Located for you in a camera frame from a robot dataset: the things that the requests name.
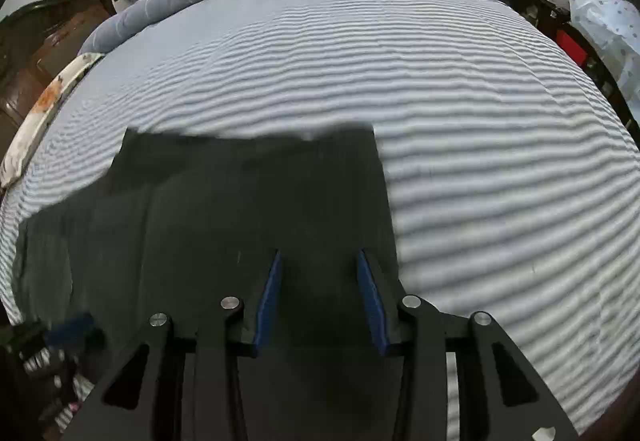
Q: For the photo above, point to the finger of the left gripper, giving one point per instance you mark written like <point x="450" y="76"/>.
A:
<point x="75" y="334"/>

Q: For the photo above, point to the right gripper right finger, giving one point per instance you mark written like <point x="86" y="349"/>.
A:
<point x="462" y="368"/>

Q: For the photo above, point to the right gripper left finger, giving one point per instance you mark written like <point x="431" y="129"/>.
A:
<point x="166" y="387"/>

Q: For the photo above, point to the dark grey denim pants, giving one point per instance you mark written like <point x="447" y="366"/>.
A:
<point x="177" y="223"/>

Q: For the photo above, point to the grey white striped bed sheet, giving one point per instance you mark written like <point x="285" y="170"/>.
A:
<point x="513" y="184"/>

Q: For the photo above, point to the floral white orange pillow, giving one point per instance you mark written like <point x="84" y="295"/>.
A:
<point x="38" y="119"/>

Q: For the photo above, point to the dark carved wooden headboard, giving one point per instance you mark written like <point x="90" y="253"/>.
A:
<point x="37" y="42"/>

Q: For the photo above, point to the white dotted cloth cover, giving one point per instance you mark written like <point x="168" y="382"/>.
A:
<point x="612" y="28"/>

